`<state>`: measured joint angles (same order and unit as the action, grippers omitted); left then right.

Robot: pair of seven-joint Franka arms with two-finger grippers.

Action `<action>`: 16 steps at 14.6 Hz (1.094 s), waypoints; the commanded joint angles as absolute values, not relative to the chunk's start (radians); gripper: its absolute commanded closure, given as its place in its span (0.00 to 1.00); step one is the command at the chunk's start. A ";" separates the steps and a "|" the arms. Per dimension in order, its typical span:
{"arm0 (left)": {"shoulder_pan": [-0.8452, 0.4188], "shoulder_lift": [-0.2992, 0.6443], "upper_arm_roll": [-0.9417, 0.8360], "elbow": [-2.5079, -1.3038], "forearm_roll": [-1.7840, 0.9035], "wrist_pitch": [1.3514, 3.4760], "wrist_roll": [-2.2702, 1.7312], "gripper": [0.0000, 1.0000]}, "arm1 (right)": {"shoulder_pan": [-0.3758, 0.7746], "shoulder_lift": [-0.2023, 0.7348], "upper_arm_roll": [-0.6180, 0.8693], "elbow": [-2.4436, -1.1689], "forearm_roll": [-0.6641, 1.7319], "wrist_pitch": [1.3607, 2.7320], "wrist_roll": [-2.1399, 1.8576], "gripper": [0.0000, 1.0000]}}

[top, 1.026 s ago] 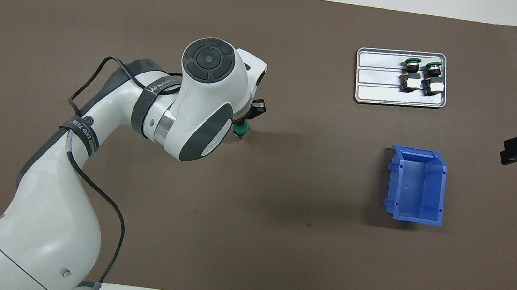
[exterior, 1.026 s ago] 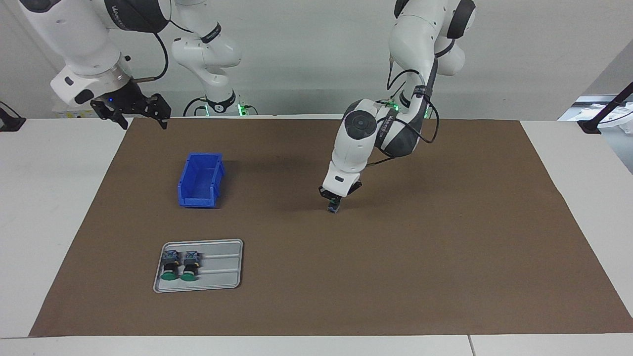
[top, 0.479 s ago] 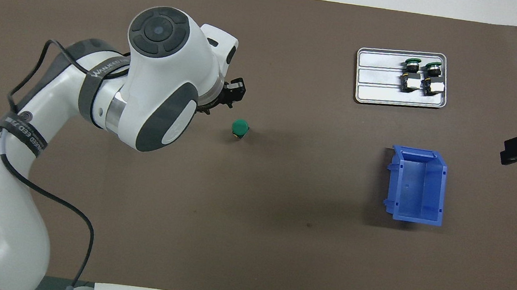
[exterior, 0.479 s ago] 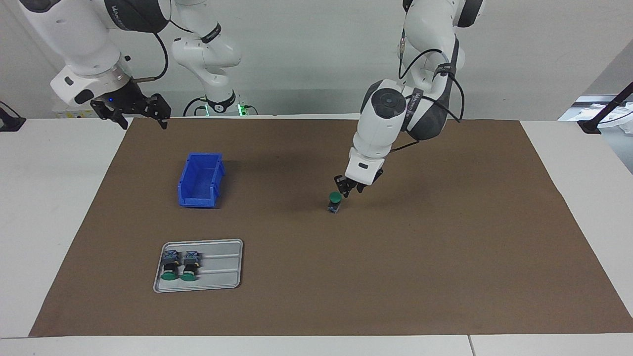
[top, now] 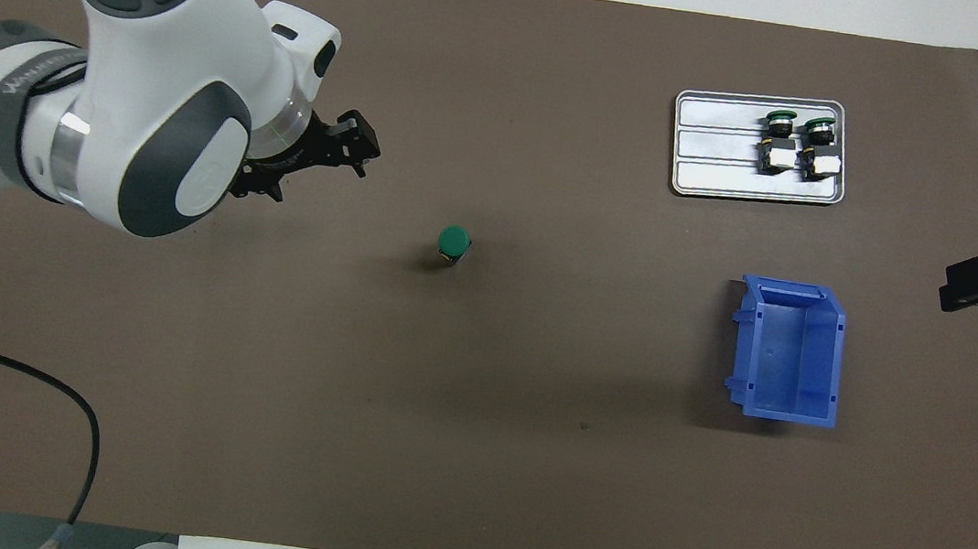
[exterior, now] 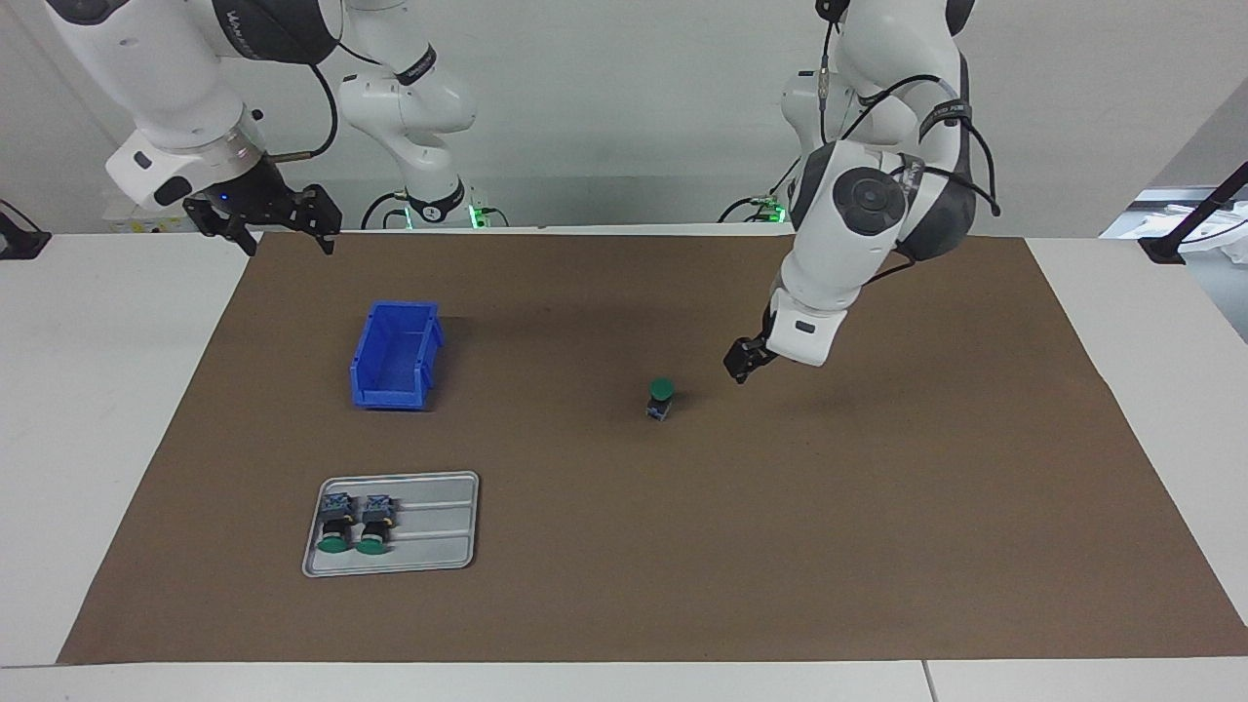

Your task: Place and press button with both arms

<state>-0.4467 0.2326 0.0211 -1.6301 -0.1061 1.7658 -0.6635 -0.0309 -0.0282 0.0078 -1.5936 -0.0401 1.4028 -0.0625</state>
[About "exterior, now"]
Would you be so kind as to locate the white background clutter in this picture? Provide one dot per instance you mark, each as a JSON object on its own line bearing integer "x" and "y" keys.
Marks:
{"x": 1131, "y": 219}

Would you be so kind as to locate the grey metal tray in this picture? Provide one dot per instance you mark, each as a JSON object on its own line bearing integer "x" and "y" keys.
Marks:
{"x": 439, "y": 536}

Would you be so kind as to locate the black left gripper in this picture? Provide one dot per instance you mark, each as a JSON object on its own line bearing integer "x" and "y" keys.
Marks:
{"x": 768, "y": 330}

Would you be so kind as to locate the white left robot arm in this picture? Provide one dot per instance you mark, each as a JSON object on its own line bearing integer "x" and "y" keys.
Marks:
{"x": 829, "y": 253}

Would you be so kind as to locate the brown table mat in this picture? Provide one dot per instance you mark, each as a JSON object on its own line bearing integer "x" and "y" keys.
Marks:
{"x": 780, "y": 536}

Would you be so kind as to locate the white cardboard box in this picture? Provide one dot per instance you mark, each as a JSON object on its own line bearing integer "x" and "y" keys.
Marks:
{"x": 136, "y": 224}

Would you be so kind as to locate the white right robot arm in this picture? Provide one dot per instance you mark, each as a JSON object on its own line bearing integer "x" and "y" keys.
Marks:
{"x": 161, "y": 78}

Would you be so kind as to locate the black clamp stand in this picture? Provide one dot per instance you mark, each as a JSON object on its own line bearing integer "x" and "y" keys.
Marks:
{"x": 19, "y": 244}
{"x": 1165, "y": 249}

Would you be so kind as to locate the green push button switch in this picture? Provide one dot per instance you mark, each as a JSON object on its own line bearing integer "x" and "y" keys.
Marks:
{"x": 661, "y": 395}
{"x": 334, "y": 526}
{"x": 374, "y": 526}

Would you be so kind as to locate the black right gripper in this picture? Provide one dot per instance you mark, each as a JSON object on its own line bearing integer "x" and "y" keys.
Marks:
{"x": 249, "y": 197}

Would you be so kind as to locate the blue plastic bin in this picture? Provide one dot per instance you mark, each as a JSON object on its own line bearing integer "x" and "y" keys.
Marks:
{"x": 395, "y": 356}

